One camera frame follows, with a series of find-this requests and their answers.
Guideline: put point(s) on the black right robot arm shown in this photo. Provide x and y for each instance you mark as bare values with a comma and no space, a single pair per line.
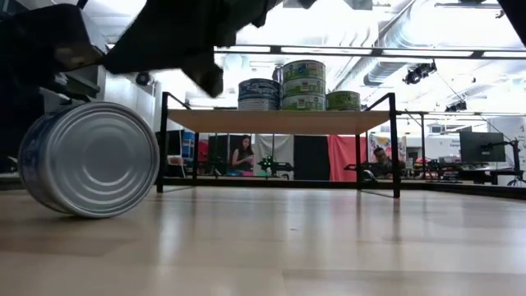
514,18

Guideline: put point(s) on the black background robot arm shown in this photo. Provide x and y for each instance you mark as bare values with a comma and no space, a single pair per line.
275,165
361,169
427,166

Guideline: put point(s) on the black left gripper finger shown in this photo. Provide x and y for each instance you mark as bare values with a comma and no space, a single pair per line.
74,88

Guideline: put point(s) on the red curtain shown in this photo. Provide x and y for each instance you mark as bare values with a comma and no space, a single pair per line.
341,158

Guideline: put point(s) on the black display screen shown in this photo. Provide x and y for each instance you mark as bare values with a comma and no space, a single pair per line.
174,141

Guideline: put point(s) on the overhead LED light bar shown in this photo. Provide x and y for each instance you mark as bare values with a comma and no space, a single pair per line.
370,52

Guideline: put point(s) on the white green label seafood can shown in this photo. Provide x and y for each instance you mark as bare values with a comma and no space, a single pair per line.
304,70
304,86
303,103

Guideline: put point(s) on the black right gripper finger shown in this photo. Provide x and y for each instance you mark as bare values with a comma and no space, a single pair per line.
205,76
139,53

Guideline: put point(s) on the black table edge rail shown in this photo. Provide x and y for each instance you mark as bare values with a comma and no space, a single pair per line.
320,184

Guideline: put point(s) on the wooden shelf black metal legs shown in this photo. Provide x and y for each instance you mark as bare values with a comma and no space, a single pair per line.
279,122

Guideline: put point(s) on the black curtain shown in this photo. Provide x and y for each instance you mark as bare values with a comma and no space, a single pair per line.
311,158

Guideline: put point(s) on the black partition panel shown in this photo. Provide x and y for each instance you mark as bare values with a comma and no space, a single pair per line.
218,150

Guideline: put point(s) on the colourful printed poster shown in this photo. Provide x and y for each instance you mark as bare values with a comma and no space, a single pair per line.
384,141

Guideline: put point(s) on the olive green seafood can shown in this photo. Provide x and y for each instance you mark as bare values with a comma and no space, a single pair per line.
343,108
343,98

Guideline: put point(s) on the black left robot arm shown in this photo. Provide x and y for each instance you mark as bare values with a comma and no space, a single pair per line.
18,115

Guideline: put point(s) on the person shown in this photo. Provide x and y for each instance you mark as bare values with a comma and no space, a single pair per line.
243,156
383,162

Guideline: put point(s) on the blue panel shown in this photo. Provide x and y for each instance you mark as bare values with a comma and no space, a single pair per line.
188,144

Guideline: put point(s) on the small black ceiling camera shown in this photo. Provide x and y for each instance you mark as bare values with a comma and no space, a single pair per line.
499,14

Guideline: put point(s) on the black ceiling spotlight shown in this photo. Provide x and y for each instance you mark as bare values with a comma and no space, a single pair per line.
456,107

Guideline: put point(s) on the black track light cluster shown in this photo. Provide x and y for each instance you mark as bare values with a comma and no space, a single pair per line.
417,74

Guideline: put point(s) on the black computer monitor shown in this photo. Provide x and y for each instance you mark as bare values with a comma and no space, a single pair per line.
483,147

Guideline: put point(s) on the black background metal frame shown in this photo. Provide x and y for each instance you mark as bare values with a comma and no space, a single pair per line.
423,140

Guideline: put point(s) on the grey hanging cloth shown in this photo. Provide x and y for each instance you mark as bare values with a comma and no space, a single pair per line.
283,144

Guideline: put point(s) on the silver ventilation duct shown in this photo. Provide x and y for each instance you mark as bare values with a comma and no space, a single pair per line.
382,72

